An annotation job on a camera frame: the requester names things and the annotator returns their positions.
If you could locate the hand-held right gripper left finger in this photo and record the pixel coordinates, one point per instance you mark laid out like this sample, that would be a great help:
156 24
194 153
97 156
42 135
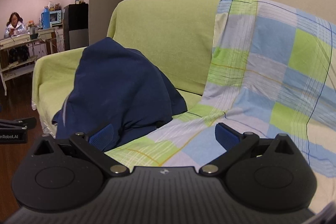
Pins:
103 137

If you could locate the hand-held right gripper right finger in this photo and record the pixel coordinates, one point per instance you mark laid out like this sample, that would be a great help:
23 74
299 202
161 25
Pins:
225 136

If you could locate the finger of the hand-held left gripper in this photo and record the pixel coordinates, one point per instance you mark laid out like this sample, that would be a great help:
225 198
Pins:
23 123

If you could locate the navy blue garment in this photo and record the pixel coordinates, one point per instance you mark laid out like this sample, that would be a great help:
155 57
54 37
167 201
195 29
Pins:
118 87

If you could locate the white side table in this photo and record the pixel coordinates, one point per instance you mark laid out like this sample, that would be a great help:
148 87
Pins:
15 66

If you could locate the checked blue green sheet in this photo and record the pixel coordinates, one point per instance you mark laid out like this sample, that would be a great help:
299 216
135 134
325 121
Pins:
262 69

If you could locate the beige flat box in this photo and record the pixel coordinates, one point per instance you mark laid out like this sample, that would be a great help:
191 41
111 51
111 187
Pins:
14 40

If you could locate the blue thermos jug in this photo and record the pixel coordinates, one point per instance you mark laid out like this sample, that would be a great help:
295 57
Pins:
45 19

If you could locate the black mini fridge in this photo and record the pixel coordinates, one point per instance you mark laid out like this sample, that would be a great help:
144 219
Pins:
76 27

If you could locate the light blue microwave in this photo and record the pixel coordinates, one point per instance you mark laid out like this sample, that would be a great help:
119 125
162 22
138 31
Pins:
55 17

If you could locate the green sofa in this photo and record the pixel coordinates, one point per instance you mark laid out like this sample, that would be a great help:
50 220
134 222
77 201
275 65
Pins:
170 37

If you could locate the amber food jar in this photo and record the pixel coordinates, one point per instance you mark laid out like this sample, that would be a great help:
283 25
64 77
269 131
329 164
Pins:
58 7

